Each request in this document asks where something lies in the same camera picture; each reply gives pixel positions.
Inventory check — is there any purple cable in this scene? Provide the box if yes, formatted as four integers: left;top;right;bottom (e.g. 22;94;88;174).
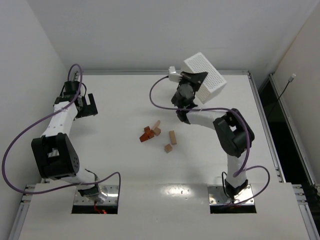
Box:
1;63;122;195
149;76;271;208

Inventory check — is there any metal base plate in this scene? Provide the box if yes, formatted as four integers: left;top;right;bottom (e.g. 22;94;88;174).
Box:
207;184;255;207
73;185;119;207

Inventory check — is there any white perforated box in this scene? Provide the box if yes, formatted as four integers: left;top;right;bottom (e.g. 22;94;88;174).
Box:
183;51;228;105

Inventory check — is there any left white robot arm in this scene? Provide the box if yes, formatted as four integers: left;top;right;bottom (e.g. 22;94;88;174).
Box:
31;81;108;204

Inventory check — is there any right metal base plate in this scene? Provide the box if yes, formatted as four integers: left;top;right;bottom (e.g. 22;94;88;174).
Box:
207;184;255;207

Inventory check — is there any long light wood block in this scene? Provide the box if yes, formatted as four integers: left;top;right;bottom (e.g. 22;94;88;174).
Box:
151;120;161;131

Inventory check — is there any short light wood block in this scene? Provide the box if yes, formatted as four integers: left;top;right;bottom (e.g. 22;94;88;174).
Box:
152;127;161;136

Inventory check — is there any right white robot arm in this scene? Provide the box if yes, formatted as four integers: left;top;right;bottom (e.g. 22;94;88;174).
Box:
171;71;255;200

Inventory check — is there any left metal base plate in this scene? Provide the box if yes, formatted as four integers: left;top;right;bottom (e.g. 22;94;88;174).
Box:
73;185;119;207

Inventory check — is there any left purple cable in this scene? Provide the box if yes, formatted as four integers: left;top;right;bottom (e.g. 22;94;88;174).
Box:
1;63;122;195

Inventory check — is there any black wall cable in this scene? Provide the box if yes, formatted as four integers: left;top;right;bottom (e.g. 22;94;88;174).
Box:
259;73;297;126

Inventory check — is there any small light wood cube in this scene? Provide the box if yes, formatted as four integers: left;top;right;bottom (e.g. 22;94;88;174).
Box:
164;144;173;153

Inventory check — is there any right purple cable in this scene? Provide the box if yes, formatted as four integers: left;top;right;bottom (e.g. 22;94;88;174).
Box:
149;76;271;208

